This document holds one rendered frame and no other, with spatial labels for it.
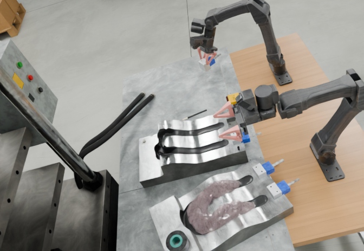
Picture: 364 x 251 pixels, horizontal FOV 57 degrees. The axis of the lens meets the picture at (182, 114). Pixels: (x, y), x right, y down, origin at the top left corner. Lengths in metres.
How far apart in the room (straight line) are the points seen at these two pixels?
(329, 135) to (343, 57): 1.90
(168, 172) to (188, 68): 0.80
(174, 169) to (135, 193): 0.24
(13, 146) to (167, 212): 0.64
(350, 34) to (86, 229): 2.75
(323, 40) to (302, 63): 1.47
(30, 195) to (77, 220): 0.27
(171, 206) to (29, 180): 0.65
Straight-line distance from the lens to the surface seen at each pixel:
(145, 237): 1.52
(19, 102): 1.40
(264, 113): 1.16
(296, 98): 1.18
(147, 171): 1.60
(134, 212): 1.59
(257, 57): 2.05
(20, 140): 1.44
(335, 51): 3.29
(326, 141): 1.39
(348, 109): 1.31
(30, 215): 1.55
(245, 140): 1.51
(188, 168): 1.53
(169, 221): 1.38
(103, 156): 3.02
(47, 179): 1.60
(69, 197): 1.84
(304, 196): 1.46
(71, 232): 1.73
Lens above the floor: 2.09
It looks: 44 degrees down
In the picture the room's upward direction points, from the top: 23 degrees counter-clockwise
